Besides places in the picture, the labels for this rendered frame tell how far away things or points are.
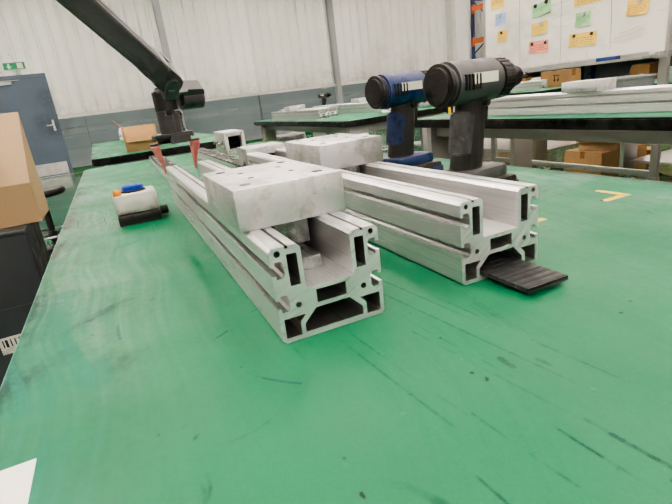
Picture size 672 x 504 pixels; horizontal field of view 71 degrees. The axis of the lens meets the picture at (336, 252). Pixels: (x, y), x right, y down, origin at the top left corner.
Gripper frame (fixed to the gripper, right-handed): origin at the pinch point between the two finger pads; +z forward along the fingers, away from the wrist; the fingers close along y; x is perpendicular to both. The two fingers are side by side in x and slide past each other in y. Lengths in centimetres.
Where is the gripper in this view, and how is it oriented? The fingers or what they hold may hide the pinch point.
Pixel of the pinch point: (180, 167)
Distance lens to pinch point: 134.8
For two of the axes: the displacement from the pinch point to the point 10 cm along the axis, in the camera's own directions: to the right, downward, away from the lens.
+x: -4.1, -2.5, 8.8
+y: 9.0, -2.5, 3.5
